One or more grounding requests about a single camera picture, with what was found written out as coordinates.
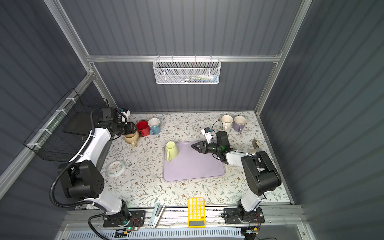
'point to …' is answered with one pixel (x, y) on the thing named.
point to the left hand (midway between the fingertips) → (132, 127)
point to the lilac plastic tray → (190, 163)
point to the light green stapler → (156, 215)
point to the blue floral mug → (154, 124)
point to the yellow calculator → (196, 212)
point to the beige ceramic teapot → (133, 138)
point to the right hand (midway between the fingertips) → (195, 147)
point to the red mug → (143, 128)
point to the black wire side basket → (59, 136)
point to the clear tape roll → (116, 168)
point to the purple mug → (239, 123)
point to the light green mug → (172, 150)
